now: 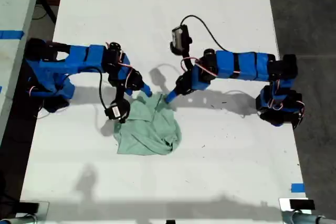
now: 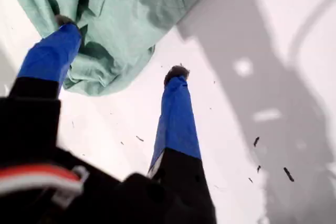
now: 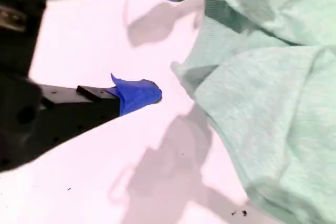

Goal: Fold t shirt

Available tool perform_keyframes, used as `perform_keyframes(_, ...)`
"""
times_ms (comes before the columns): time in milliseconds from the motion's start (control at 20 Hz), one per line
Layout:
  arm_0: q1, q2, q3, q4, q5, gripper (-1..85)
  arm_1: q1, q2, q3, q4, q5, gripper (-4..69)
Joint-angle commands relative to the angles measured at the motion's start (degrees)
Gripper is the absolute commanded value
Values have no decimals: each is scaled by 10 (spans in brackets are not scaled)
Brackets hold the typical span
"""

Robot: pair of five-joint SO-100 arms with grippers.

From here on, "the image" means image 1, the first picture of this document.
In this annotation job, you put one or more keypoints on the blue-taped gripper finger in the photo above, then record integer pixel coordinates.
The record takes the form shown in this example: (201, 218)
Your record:
(129, 92)
(147, 90)
(173, 95)

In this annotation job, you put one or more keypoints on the pale green T-shirt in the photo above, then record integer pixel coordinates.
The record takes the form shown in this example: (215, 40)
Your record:
(147, 134)

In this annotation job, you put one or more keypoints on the blue and black arm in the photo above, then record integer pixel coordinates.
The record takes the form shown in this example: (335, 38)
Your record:
(246, 66)
(78, 58)

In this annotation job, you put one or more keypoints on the pale side table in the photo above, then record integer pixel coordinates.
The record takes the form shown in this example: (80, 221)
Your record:
(15, 24)

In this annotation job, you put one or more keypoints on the blue tape strip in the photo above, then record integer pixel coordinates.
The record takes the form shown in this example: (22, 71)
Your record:
(298, 187)
(10, 34)

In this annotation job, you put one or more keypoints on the small black box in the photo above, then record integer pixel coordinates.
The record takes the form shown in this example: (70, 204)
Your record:
(29, 207)
(302, 204)

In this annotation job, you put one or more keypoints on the grey pipe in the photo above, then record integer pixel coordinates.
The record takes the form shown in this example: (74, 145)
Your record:
(307, 218)

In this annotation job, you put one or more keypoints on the short black camera stalk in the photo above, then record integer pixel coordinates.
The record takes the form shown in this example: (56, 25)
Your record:
(187, 62)
(120, 93)

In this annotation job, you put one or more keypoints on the black camera box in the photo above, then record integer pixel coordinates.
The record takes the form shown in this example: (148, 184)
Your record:
(116, 111)
(180, 39)

